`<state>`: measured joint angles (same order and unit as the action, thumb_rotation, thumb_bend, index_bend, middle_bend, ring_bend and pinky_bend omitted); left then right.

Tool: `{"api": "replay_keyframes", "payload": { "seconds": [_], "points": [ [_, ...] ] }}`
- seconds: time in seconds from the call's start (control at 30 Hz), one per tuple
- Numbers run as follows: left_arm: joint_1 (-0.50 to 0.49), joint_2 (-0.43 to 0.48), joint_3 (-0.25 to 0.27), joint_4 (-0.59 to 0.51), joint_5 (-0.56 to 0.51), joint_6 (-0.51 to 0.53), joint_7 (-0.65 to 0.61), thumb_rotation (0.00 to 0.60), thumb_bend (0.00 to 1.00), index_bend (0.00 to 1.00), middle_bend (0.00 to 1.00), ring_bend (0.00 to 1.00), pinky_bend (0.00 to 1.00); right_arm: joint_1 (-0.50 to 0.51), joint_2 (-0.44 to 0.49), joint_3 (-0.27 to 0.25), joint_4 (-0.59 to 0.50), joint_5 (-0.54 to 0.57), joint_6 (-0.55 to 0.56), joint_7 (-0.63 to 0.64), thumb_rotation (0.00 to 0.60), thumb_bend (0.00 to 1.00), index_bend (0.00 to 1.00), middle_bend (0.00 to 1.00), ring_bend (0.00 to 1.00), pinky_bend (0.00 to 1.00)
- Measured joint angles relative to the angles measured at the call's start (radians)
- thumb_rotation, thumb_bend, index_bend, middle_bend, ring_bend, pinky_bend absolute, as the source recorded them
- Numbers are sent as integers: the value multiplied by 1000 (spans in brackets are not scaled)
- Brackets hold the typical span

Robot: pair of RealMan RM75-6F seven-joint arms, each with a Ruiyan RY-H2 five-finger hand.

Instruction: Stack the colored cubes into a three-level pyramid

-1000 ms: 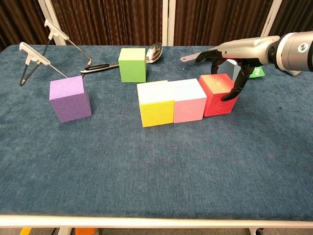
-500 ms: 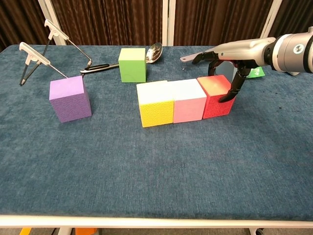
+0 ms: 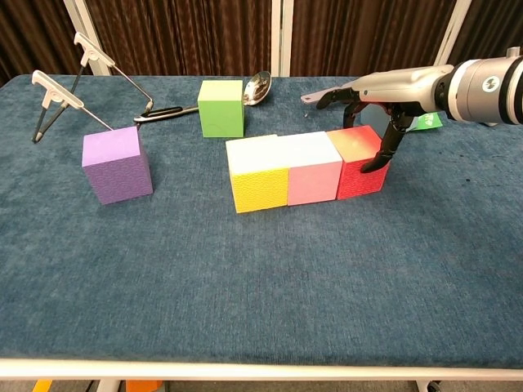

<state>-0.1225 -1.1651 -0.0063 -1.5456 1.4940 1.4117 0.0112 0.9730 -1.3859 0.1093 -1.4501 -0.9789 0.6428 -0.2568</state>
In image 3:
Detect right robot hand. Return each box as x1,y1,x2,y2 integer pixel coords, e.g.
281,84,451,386
315,64,455,175

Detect red foam cube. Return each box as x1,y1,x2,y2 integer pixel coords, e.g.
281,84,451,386
325,125,392,201

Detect pink foam cube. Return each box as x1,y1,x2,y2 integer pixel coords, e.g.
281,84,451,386
277,131,343,207

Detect yellow pink block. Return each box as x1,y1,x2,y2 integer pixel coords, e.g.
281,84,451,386
225,136,291,214

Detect green foam cube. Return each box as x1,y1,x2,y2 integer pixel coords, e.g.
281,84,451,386
197,79,246,139

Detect purple foam cube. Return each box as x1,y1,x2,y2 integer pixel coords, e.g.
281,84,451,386
81,125,154,206

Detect green printed packet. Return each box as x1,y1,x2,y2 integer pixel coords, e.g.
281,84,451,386
410,112,444,131

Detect grey plastic spatula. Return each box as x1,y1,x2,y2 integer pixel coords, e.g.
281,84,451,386
301,83,356,106

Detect blue velvet table cloth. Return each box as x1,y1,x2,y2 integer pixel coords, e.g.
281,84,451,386
0,74,523,368

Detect small orange object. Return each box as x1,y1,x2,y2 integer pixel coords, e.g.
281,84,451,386
125,379,163,392

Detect white partition post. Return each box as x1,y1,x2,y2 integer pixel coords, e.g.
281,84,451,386
428,0,473,78
63,0,112,77
270,0,294,78

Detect steel ladle black handle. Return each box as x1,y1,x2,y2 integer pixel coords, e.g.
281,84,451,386
133,70,273,124

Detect white table frame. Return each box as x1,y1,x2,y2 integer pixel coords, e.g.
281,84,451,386
0,358,523,392

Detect wire rack white clips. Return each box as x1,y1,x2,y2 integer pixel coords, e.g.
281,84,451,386
31,32,154,144

